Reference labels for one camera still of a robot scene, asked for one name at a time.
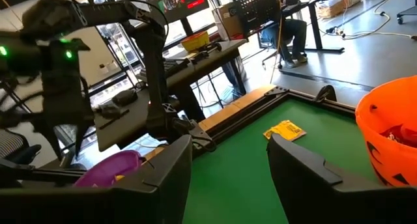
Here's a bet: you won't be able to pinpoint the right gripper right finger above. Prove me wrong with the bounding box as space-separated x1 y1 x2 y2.
266 132 417 224

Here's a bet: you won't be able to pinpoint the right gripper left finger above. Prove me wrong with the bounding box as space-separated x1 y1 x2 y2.
0 134 194 224

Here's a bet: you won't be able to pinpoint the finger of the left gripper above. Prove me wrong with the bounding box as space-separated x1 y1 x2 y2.
43 122 63 161
74 122 90 157

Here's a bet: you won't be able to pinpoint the red candy packet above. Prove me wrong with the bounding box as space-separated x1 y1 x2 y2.
379 126 401 143

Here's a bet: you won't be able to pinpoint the purple plastic bucket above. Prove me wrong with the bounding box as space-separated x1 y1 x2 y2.
73 149 145 188

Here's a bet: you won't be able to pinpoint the grey desk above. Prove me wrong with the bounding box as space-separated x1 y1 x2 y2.
93 87 183 152
139 38 249 96

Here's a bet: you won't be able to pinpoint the black computer mouse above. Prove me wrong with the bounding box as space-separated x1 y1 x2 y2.
112 89 139 107

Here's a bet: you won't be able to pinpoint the orange pumpkin face bucket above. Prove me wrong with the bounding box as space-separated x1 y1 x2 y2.
354 75 417 188

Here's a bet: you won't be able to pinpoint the green table mat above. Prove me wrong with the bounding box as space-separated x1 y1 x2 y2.
182 98 382 224

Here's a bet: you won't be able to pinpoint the backlit computer keyboard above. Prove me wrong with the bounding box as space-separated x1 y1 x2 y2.
162 58 190 78

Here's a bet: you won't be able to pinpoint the black monitor red stripe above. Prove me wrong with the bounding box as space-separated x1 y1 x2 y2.
141 0 210 23

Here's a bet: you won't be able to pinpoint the yellow plastic bowl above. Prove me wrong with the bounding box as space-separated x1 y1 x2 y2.
180 31 211 53

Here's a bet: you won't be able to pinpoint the brown cardboard box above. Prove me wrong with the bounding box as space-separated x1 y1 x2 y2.
212 2 244 41

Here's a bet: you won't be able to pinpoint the person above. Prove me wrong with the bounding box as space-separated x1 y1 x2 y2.
259 0 309 69

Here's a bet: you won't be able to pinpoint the black standing desk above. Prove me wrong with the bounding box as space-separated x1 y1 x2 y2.
281 0 346 54

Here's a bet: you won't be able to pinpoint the floor stand yellow rod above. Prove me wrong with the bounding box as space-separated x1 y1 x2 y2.
268 0 284 85

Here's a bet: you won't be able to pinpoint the stacked cardboard boxes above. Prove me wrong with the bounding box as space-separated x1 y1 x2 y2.
317 0 364 20

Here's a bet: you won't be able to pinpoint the black mesh office chair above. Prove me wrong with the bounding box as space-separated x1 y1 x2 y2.
234 0 284 70

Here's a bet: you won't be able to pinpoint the black rolling cart base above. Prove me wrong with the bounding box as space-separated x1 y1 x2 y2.
395 5 417 25

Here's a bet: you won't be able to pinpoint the black frame clip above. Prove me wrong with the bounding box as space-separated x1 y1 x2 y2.
313 84 338 104

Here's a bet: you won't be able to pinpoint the black table edge frame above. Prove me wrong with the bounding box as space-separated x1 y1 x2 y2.
0 85 356 189

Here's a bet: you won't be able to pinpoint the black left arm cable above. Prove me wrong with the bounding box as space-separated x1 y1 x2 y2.
120 0 170 36

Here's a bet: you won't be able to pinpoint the white floor cable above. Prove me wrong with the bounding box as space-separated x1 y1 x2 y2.
325 0 417 42

